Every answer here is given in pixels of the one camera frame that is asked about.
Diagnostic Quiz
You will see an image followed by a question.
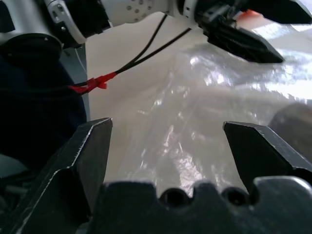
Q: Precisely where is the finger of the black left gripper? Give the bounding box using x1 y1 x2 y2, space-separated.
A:
207 20 285 64
237 0 312 25

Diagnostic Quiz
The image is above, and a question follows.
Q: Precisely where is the small orange tag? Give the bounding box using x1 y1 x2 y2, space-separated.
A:
239 9 263 18

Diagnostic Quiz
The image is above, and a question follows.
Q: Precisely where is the clear plastic bag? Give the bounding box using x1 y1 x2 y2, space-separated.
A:
114 11 312 195

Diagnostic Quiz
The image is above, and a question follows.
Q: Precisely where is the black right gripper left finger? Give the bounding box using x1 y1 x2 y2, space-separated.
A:
7 117 113 234

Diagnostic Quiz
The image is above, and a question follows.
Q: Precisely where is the dark robot body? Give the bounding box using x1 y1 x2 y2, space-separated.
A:
0 33 88 176

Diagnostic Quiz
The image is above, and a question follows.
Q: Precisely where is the dark brown cap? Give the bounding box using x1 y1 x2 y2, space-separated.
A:
267 103 312 160

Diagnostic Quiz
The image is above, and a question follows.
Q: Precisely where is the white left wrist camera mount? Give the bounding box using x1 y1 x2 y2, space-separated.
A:
101 0 203 26

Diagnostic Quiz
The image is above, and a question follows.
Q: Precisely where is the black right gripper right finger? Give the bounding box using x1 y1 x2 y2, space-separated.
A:
223 121 312 195

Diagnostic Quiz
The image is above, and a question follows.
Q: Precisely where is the black cable with red tape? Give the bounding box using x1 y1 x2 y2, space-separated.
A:
69 14 193 95

